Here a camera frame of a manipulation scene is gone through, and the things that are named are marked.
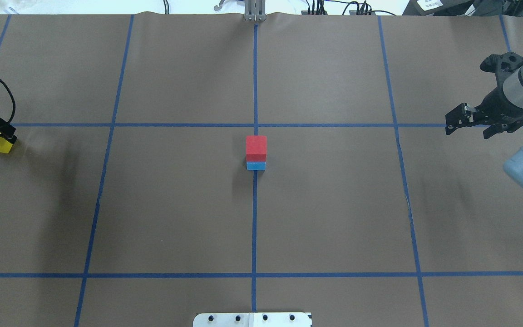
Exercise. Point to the blue foam block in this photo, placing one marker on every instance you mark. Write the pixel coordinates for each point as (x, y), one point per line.
(256, 165)

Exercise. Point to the red foam block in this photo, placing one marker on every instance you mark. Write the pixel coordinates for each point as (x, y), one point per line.
(256, 148)

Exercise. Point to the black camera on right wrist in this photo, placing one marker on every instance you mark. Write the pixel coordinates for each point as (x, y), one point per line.
(504, 63)

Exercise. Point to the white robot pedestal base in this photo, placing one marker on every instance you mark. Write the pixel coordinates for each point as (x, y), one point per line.
(253, 319)

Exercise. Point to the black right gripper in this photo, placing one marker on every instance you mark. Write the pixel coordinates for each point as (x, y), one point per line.
(496, 101)

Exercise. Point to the aluminium frame post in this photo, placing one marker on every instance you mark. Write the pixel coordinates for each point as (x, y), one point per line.
(254, 10)

